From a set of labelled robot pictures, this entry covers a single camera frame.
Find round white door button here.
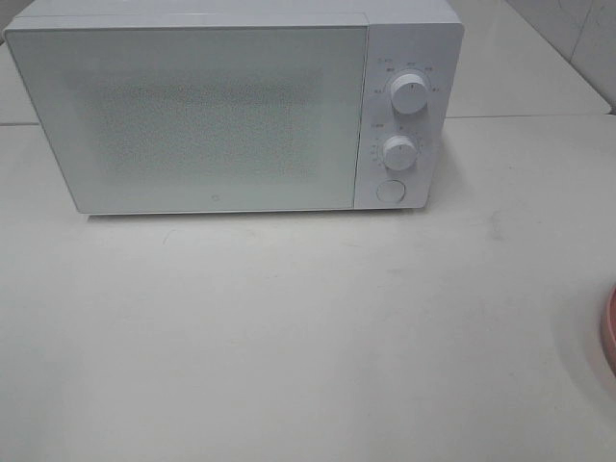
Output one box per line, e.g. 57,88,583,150
376,180,406,203

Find pink plate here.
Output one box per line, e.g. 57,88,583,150
602,288,616,373

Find white microwave door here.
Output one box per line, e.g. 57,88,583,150
7,27,367,215

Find lower white dial knob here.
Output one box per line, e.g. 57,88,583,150
382,136,419,171

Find white dial knob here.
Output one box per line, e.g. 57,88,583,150
382,136,419,171
390,71,429,115

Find upper white dial knob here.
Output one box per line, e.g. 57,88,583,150
390,71,429,115

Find white microwave oven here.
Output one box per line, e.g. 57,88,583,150
5,13,464,215

